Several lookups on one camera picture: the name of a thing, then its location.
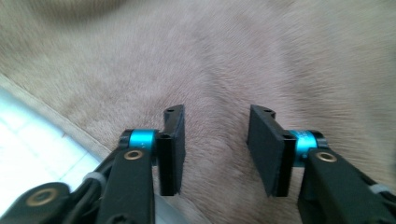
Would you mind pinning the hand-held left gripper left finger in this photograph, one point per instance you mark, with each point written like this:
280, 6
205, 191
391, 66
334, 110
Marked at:
169, 149

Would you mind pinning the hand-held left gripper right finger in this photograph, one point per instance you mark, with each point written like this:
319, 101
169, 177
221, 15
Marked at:
267, 149

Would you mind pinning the tan towel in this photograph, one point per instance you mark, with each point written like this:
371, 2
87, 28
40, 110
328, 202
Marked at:
218, 62

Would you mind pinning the white grid mat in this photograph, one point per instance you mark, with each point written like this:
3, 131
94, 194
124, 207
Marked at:
31, 149

